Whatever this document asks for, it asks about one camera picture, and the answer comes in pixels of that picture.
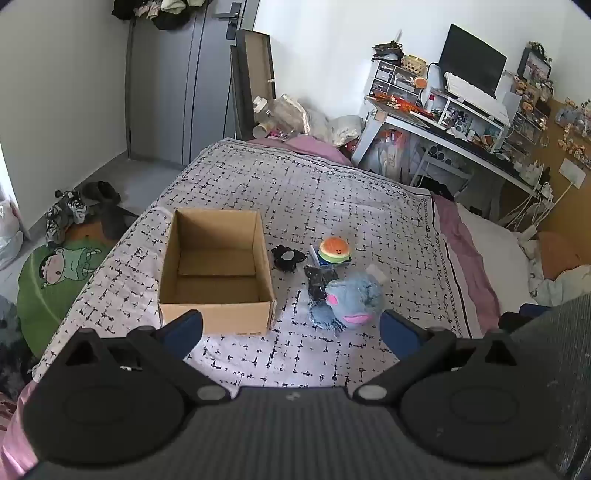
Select pile of shoes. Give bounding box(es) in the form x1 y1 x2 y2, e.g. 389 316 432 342
45 190 89 245

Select tall flat cardboard box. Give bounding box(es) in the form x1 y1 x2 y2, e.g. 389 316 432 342
230 29 277 140

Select clothes hanging over door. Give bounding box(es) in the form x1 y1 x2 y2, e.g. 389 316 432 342
112 0 218 30

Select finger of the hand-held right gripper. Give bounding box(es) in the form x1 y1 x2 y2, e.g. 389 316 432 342
499 302 555 334

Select grey door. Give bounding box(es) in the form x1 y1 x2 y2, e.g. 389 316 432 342
126 0 260 167

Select small drawer organizer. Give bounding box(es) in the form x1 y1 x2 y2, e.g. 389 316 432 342
369 59 428 99

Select plastic bags under desk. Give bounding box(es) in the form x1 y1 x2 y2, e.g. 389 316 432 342
351 127 426 182

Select white plastic bag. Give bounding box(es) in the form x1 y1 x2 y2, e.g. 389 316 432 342
0 198 24 271

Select dark patterned cloth pouch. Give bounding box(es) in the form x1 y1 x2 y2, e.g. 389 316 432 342
304 265 340 306

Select black computer monitor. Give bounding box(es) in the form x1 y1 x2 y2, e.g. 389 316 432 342
438 24 508 97

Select dark picture frame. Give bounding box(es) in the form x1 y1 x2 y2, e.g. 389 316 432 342
517 46 553 85

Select blue plush toy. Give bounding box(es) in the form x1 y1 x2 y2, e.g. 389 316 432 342
308 271 385 333

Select white cables and power strip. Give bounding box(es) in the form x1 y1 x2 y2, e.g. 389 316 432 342
502 181 556 238

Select pile of white bags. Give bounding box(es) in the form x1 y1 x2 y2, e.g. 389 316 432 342
268 92 366 149

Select dark grey slippers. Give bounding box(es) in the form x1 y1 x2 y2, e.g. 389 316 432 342
81 181 122 205

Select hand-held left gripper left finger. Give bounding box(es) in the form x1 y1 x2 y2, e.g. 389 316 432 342
65 310 232 404

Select blue tissue packet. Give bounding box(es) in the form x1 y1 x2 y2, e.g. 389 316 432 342
308 244 352 269

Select green cartoon round rug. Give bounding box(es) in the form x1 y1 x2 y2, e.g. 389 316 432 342
17 237 116 357

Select burger plush toy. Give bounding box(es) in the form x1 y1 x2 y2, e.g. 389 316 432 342
320 236 352 265

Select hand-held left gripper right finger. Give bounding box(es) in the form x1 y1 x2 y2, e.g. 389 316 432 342
353 310 518 402

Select white bedding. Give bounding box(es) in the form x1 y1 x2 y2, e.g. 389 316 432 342
455 203 591 324

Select white keyboard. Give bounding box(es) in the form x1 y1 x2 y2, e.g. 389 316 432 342
443 72 498 101

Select clear plastic bottle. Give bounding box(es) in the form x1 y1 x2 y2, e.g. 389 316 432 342
253 96 298 126

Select white desk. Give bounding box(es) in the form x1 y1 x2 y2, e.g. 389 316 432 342
361 95 555 204

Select black-patterned white blanket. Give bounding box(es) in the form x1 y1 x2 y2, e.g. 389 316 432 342
32 138 472 388

